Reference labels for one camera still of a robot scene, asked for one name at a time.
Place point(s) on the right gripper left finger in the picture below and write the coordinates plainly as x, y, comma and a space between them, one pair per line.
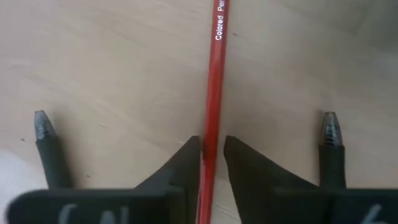
174, 193

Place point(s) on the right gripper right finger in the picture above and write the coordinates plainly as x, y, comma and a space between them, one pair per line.
264, 193

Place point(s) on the black pen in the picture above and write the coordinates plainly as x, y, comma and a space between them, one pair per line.
51, 155
332, 155

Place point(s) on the red colored pencil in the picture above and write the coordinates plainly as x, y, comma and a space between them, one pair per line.
216, 77

